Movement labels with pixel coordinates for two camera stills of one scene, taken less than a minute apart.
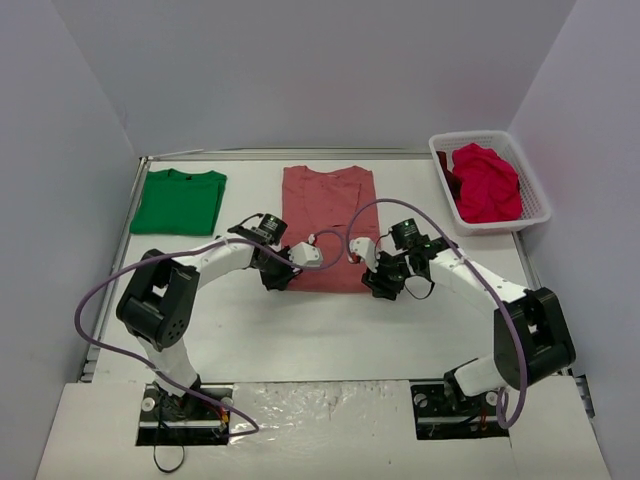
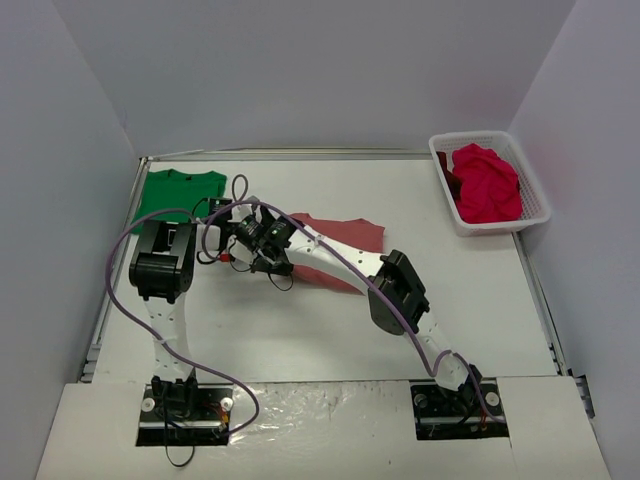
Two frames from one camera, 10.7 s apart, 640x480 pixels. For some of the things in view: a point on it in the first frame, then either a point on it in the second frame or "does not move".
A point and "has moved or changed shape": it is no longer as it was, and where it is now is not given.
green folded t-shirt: x=177 y=202 does not move
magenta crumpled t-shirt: x=489 y=189 does not move
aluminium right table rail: x=581 y=380 does not move
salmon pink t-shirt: x=336 y=209 has moved or changed shape
